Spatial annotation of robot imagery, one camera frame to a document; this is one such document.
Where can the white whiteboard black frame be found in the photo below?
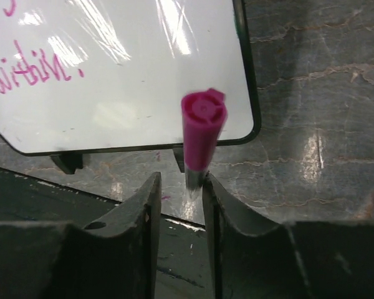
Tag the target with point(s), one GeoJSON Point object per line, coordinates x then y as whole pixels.
{"type": "Point", "coordinates": [90, 76]}

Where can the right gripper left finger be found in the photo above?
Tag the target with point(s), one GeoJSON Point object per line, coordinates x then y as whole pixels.
{"type": "Point", "coordinates": [114, 256]}

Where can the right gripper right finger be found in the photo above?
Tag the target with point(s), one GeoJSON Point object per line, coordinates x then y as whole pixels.
{"type": "Point", "coordinates": [252, 256]}

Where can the pink whiteboard marker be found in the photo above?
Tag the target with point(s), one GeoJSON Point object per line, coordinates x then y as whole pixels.
{"type": "Point", "coordinates": [203, 115]}

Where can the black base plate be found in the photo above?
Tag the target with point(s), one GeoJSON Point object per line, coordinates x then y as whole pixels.
{"type": "Point", "coordinates": [183, 269]}

